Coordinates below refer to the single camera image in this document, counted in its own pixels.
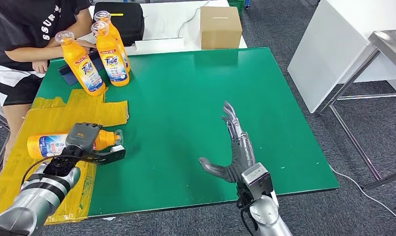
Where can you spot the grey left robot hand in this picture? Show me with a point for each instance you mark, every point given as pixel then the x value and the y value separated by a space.
pixel 82 136

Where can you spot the orange detergent bottle clear cap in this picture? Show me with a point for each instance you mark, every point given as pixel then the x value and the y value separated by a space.
pixel 116 32
pixel 48 145
pixel 84 68
pixel 112 65

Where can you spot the steel table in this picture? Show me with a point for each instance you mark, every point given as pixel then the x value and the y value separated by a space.
pixel 391 44

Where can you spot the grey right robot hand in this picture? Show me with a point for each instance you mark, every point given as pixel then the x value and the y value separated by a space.
pixel 240 156

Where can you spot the brown cardboard box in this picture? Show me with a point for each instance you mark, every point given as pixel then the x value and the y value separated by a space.
pixel 220 28

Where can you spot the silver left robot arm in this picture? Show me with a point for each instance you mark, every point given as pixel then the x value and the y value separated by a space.
pixel 32 198

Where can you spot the black zip case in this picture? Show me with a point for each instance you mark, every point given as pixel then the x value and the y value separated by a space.
pixel 131 22

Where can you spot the blue tablet cover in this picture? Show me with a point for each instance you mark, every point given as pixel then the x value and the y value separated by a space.
pixel 66 76

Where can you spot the person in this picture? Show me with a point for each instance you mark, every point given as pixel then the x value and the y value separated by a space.
pixel 15 26

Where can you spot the green crate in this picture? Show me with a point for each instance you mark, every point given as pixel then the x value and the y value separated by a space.
pixel 237 5

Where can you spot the white table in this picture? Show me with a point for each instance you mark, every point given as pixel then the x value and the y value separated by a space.
pixel 167 22

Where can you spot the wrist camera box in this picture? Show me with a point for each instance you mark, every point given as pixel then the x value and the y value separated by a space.
pixel 105 155
pixel 257 180

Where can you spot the person's left hand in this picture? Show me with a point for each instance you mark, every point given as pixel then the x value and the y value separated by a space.
pixel 40 66

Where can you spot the person's hand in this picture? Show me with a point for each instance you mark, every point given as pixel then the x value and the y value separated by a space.
pixel 40 66
pixel 85 45

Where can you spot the person's right hand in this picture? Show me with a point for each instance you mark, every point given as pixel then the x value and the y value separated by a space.
pixel 85 45

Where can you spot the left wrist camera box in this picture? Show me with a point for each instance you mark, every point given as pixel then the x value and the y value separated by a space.
pixel 105 155

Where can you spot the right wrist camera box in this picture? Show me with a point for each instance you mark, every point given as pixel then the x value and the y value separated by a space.
pixel 257 180

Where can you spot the yellow taped cardboard mat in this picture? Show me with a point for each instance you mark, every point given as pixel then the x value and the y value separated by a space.
pixel 32 130

